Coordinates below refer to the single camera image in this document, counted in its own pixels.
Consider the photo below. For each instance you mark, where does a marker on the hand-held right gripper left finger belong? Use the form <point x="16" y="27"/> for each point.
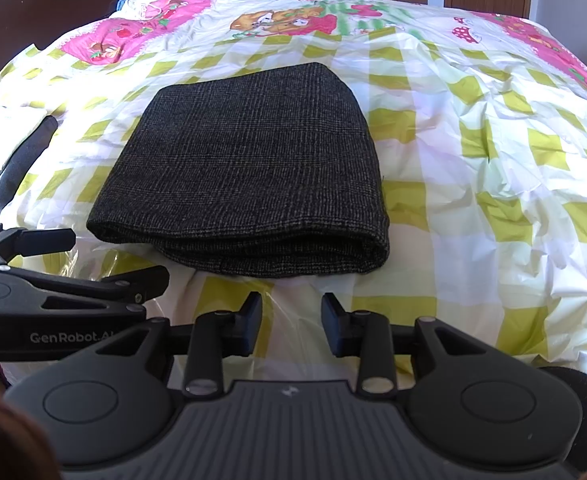
<point x="252" y="320"/>

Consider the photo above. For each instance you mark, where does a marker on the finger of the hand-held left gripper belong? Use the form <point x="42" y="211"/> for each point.
<point x="33" y="241"/>
<point x="123" y="285"/>

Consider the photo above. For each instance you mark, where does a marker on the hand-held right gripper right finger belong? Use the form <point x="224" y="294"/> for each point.
<point x="333" y="322"/>

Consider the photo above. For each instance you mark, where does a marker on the dark grey plaid pants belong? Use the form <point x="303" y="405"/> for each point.
<point x="248" y="160"/>

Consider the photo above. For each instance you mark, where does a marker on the person's right hand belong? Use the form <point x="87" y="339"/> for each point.
<point x="3" y="440"/>

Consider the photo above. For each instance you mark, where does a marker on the dark blue folded garment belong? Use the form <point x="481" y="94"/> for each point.
<point x="18" y="170"/>

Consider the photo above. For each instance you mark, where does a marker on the bed with cartoon duvet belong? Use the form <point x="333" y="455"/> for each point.
<point x="473" y="160"/>

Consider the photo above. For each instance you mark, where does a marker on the dark wooden headboard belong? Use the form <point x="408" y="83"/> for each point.
<point x="48" y="10"/>

